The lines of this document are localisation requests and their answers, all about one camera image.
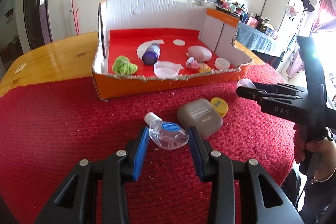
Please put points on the clear petri dish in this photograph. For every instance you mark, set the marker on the clear petri dish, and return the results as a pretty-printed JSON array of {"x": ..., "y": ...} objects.
[{"x": 166, "y": 69}]

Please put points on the pink toy figure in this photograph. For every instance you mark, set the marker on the pink toy figure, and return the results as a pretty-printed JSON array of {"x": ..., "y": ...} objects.
[{"x": 191, "y": 63}]

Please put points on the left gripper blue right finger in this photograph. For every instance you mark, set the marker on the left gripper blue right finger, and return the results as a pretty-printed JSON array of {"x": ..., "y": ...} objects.
[{"x": 200, "y": 153}]

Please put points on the dark wooden door frame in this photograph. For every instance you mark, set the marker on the dark wooden door frame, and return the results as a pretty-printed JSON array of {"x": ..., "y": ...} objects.
[{"x": 37, "y": 23}]

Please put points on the yellow bottle cap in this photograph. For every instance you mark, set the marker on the yellow bottle cap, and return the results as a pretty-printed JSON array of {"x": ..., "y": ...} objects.
[{"x": 220, "y": 106}]

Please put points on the dark blue bottle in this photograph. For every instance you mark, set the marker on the dark blue bottle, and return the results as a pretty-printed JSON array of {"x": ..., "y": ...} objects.
[{"x": 152, "y": 54}]

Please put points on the taupe eyeshadow case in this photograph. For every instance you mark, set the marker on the taupe eyeshadow case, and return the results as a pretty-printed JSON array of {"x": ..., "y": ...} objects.
[{"x": 201, "y": 114}]

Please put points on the small sticker on table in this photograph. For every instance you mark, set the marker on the small sticker on table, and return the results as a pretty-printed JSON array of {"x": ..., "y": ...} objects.
[{"x": 20, "y": 68}]

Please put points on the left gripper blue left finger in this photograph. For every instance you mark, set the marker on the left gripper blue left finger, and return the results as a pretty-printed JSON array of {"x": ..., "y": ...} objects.
[{"x": 141, "y": 143}]

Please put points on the green knitted toy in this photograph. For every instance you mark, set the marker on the green knitted toy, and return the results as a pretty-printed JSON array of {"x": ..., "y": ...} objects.
[{"x": 123, "y": 66}]

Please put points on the pink coat stand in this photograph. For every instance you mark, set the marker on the pink coat stand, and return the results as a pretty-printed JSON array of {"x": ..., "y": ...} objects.
[{"x": 75, "y": 13}]

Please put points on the white bottle cap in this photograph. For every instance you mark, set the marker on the white bottle cap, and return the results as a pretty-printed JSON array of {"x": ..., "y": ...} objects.
[{"x": 221, "y": 64}]

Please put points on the orange cardboard box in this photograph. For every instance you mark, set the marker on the orange cardboard box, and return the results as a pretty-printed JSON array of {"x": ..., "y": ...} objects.
[{"x": 128, "y": 27}]

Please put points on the pink oval case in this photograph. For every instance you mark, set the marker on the pink oval case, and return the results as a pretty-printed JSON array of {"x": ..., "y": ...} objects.
[{"x": 200, "y": 53}]

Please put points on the clear eye drop bottle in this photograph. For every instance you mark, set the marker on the clear eye drop bottle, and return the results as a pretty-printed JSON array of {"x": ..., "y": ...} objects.
[{"x": 166, "y": 135}]

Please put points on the side table with blue cloth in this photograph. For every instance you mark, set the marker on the side table with blue cloth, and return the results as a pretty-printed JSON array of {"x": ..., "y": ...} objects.
[{"x": 252, "y": 38}]

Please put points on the small clear plastic box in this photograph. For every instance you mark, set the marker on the small clear plastic box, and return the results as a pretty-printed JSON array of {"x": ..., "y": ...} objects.
[{"x": 247, "y": 83}]

